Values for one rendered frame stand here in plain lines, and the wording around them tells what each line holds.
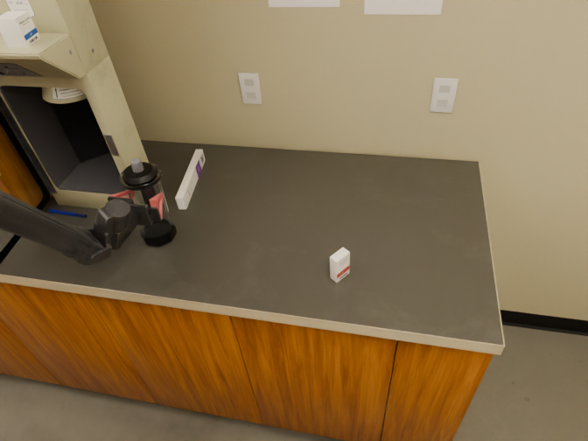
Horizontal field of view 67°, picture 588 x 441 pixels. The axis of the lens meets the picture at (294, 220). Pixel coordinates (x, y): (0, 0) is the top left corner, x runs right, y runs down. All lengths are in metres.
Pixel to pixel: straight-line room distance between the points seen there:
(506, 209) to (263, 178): 0.90
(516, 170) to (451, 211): 0.38
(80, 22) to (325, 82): 0.72
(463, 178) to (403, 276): 0.47
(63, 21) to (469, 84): 1.11
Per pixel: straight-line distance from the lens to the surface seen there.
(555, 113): 1.59
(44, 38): 1.22
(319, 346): 1.27
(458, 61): 1.46
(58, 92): 1.37
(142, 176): 1.21
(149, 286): 1.27
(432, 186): 1.47
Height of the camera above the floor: 1.86
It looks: 44 degrees down
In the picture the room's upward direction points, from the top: 6 degrees counter-clockwise
